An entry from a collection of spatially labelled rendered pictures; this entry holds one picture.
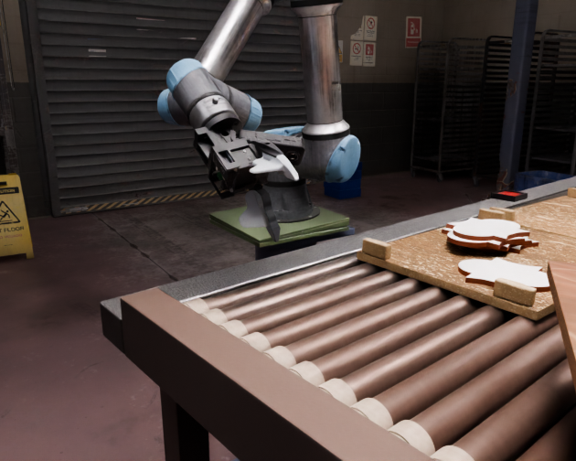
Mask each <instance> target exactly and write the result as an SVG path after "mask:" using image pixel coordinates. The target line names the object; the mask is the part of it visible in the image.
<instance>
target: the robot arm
mask: <svg viewBox="0 0 576 461"><path fill-rule="evenodd" d="M281 1H284V0H230V1H229V3H228V5H227V6H226V8H225V10H224V11H223V13H222V14H221V16H220V18H219V20H218V22H217V23H216V25H215V26H214V27H213V29H212V30H211V32H210V34H209V35H208V37H207V39H206V41H205V42H204V44H203V46H202V47H201V49H200V50H199V52H198V53H197V55H196V57H195V58H194V59H182V60H180V61H178V62H177V63H176V64H174V65H173V67H172V68H170V71H168V73H167V76H166V84H167V87H168V89H166V90H164V91H162V92H161V94H160V95H159V98H158V101H157V110H158V112H159V114H160V116H161V118H162V119H163V120H164V121H165V122H167V123H170V124H173V125H179V126H192V127H193V128H194V130H195V140H194V143H193V146H194V147H195V148H196V150H197V152H198V154H199V155H200V157H201V159H202V160H203V162H204V163H205V165H206V167H207V168H208V179H209V180H210V182H211V184H212V185H213V187H214V188H215V189H216V191H217V192H218V194H219V196H220V198H221V199H225V198H230V197H234V196H235V195H234V194H236V193H240V192H242V191H245V189H247V188H248V189H249V191H248V192H247V193H246V195H245V200H246V203H247V208H246V210H245V211H244V212H243V213H242V214H241V215H240V217H239V221H240V225H241V226H242V227H244V228H259V227H266V229H267V231H268V232H269V234H270V235H271V237H272V239H273V240H274V242H277V241H279V235H280V229H281V228H280V226H279V224H278V222H277V220H292V219H299V218H302V217H306V216H308V215H310V214H312V213H313V202H312V200H311V197H310V195H309V192H308V189H307V186H306V179H312V180H319V181H326V182H327V183H332V182H336V183H343V182H346V181H348V180H349V179H350V178H351V177H352V176H353V174H354V173H355V171H356V169H357V165H358V162H359V158H360V142H359V141H358V139H357V138H356V137H355V136H354V135H350V128H349V124H348V123H346V122H345V121H344V120H343V111H342V95H341V80H340V63H339V47H338V32H337V16H336V13H337V10H338V9H339V8H340V7H341V5H342V4H343V0H290V3H291V10H293V11H294V12H295V13H296V14H297V15H298V18H299V29H300V39H301V51H302V61H303V72H304V92H305V103H306V114H307V124H306V125H305V126H290V127H284V128H277V129H272V130H268V131H265V132H264V133H262V132H255V130H256V129H257V128H258V126H259V125H260V123H261V116H262V110H261V106H260V104H259V103H258V102H257V101H256V100H255V99H253V98H252V97H251V96H250V95H249V94H247V93H243V92H241V91H238V90H236V89H234V88H232V87H230V86H229V85H227V84H225V83H224V82H223V81H224V80H225V79H226V77H227V75H228V74H229V71H230V69H231V68H232V66H233V64H234V63H235V61H236V59H237V57H238V56H239V54H240V53H241V51H242V49H243V47H244V46H245V44H246V42H247V41H248V39H249V37H250V35H251V33H252V31H253V30H254V28H255V27H256V25H257V24H258V22H259V20H260V19H261V17H262V16H266V15H267V14H269V12H270V11H271V9H272V7H273V6H274V5H276V4H277V3H279V2H281ZM215 171H218V173H216V174H212V173H213V172H215ZM220 180H222V181H221V186H220V187H221V188H222V190H226V189H228V190H229V191H226V192H223V193H220V191H219V189H218V188H217V186H216V184H215V183H214V182H218V181H220ZM262 184H263V186H262Z"/></svg>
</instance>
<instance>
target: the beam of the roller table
mask: <svg viewBox="0 0 576 461"><path fill-rule="evenodd" d="M568 188H576V177H571V178H567V179H563V180H560V181H556V182H553V183H549V184H546V185H542V186H538V187H535V188H529V189H525V190H521V191H519V192H525V193H528V198H526V199H523V200H520V201H517V202H511V201H506V200H501V199H495V198H491V199H487V200H484V201H480V202H476V203H473V204H469V205H466V206H462V207H459V208H455V209H449V210H446V211H442V212H438V213H434V214H432V215H428V216H424V217H420V218H417V219H414V220H407V221H403V222H400V223H397V224H393V225H389V226H386V227H382V228H379V229H375V230H369V231H366V232H362V233H359V234H355V235H351V236H348V237H345V238H341V239H337V240H333V241H328V242H324V243H320V244H316V245H314V246H310V247H306V248H302V249H299V250H296V251H292V252H286V253H282V254H279V255H275V256H272V257H268V258H264V259H261V260H258V261H254V262H250V263H244V264H241V265H237V266H233V267H230V268H227V269H223V270H219V271H216V272H212V273H206V274H202V275H199V276H195V277H192V278H188V279H185V280H181V281H177V282H174V283H171V284H164V285H160V286H157V287H154V288H159V289H160V290H162V291H163V292H165V293H167V294H168V295H170V296H172V297H174V298H175V299H176V300H177V301H179V302H181V303H185V302H187V301H190V300H194V299H197V298H200V299H205V298H208V297H211V296H214V295H220V294H223V293H226V292H229V291H232V290H235V289H239V288H242V287H245V286H248V285H251V284H257V283H259V282H263V281H266V280H269V279H272V278H275V277H279V276H282V275H285V274H288V273H293V272H297V271H300V270H303V269H306V268H309V267H313V266H316V265H318V264H322V263H327V262H331V261H333V260H337V259H340V258H343V257H347V256H349V255H352V254H356V253H357V252H358V251H361V250H362V246H363V240H364V239H366V238H370V239H373V240H378V241H383V242H386V243H388V242H392V241H397V240H401V239H404V238H408V237H410V236H414V235H418V234H421V233H424V232H427V231H434V230H437V229H440V228H444V227H446V223H451V222H461V221H465V220H469V219H470V218H474V219H475V218H478V214H479V210H480V209H481V208H485V209H489V208H490V207H497V208H503V209H509V208H512V207H515V206H518V205H522V204H525V203H528V202H531V201H534V200H537V199H541V198H545V197H549V196H552V195H556V194H559V193H561V192H565V191H568ZM154 288H150V289H154ZM150 289H146V290H150ZM146 290H144V291H146ZM123 296H125V295H123ZM123 296H119V297H115V298H112V299H109V300H105V301H101V302H100V308H101V324H102V334H103V335H104V336H105V337H106V338H107V339H108V340H110V341H111V343H112V344H113V345H114V346H115V347H116V348H117V349H119V350H120V351H121V352H122V353H123V354H125V350H124V340H123V322H122V311H121V301H120V299H121V297H123Z"/></svg>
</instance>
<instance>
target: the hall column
mask: <svg viewBox="0 0 576 461"><path fill-rule="evenodd" d="M538 5H539V0H517V1H516V10H515V19H514V27H513V36H512V44H511V52H510V61H509V70H508V78H507V95H506V102H505V110H504V119H503V127H502V136H501V145H500V153H499V161H500V170H499V175H498V178H497V182H496V191H498V190H502V189H506V190H513V191H514V185H515V173H518V166H519V158H520V150H521V143H522V135H523V128H524V120H525V112H526V105H527V97H528V83H529V74H530V67H531V60H532V51H533V44H534V37H535V28H536V21H537V13H538Z"/></svg>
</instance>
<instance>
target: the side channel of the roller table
mask: <svg viewBox="0 0 576 461"><path fill-rule="evenodd" d="M120 301H121V311H122V322H123V340H124V350H125V356H126V357H127V358H128V359H129V360H130V361H131V362H132V363H134V364H135V365H136V366H137V367H138V368H139V369H140V370H141V371H142V372H143V373H145V374H146V375H147V376H148V377H149V378H150V379H151V380H152V381H153V382H154V383H156V384H157V385H158V386H159V387H160V388H161V389H162V390H163V391H164V392H166V393H167V394H168V395H169V396H170V397H171V398H172V399H173V400H174V401H175V402H177V403H178V404H179V405H180V406H181V407H182V408H183V409H184V410H185V411H186V412H187V413H189V414H190V415H191V416H192V417H193V418H194V419H195V420H196V421H197V422H198V423H200V424H201V425H202V426H203V427H204V428H205V429H206V430H207V431H208V432H210V433H211V434H212V435H213V436H214V437H215V438H216V439H217V440H218V441H219V442H221V443H222V444H223V445H224V446H225V447H226V448H227V449H228V450H229V451H230V452H231V453H232V454H233V455H235V456H236V457H237V458H238V459H239V461H436V460H434V459H433V458H431V457H429V456H427V455H426V454H424V453H423V452H422V451H420V450H418V449H417V448H415V447H414V446H412V445H410V444H408V443H407V442H405V441H403V440H402V439H400V438H398V437H397V436H396V435H395V434H392V433H391V432H389V431H388V430H386V429H384V428H383V427H381V426H380V425H378V424H376V423H374V422H372V421H371V420H369V419H368V418H367V417H365V416H364V415H362V414H361V413H358V412H357V411H355V410H353V409H352V408H350V407H349V406H347V405H345V404H344V403H342V402H341V401H339V400H338V399H336V398H334V397H333V396H331V395H330V394H328V393H326V392H325V391H323V390H321V389H319V388H318V387H316V386H315V385H314V384H312V383H311V382H309V381H307V380H305V379H304V378H302V377H300V376H299V375H297V374H296V373H294V372H292V371H291V370H288V369H287V368H285V367H284V366H283V365H281V364H280V363H278V362H277V361H275V360H273V359H271V358H270V357H268V356H266V355H265V354H263V353H261V352H260V351H259V350H257V349H256V348H254V347H252V346H251V345H249V344H247V343H246V342H244V341H242V340H241V339H239V338H237V337H235V336H234V335H232V334H231V333H229V332H228V331H227V330H225V329H223V328H222V327H220V326H218V325H216V324H215V323H213V322H212V321H210V320H208V319H207V318H205V317H204V316H202V315H200V314H199V313H197V312H196V311H194V310H193V309H191V308H189V307H188V306H186V305H184V304H182V303H181V302H179V301H177V300H176V299H175V298H174V297H172V296H170V295H168V294H167V293H165V292H163V291H162V290H160V289H159V288H154V289H150V290H146V291H142V292H140V293H136V294H132V295H126V296H123V297H121V299H120Z"/></svg>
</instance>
